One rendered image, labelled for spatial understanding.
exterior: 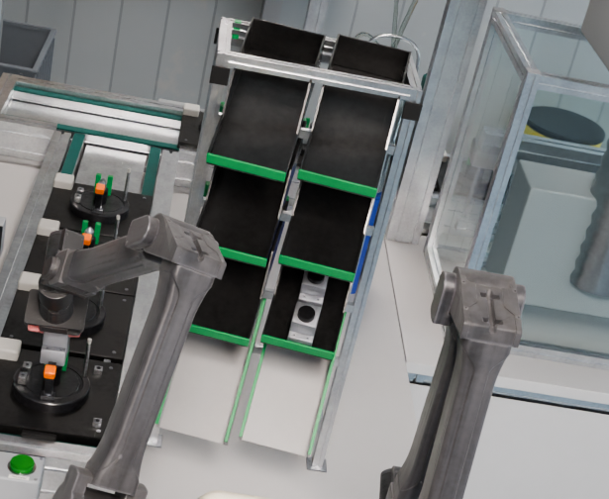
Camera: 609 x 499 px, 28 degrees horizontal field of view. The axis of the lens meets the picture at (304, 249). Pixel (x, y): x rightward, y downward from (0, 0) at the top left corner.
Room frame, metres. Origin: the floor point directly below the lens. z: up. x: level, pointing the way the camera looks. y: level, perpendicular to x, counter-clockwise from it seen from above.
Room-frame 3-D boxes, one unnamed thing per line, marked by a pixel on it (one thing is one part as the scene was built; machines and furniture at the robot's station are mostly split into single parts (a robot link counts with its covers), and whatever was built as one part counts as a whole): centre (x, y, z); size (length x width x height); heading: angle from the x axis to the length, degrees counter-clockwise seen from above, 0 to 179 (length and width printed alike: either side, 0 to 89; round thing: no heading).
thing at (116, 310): (2.12, 0.43, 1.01); 0.24 x 0.24 x 0.13; 8
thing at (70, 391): (1.86, 0.39, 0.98); 0.14 x 0.14 x 0.02
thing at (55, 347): (1.87, 0.40, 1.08); 0.08 x 0.04 x 0.07; 8
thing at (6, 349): (1.95, 0.50, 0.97); 0.05 x 0.05 x 0.04; 8
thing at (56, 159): (2.34, 0.46, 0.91); 1.24 x 0.33 x 0.10; 8
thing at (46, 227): (2.36, 0.46, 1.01); 0.24 x 0.24 x 0.13; 8
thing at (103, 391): (1.86, 0.39, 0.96); 0.24 x 0.24 x 0.02; 8
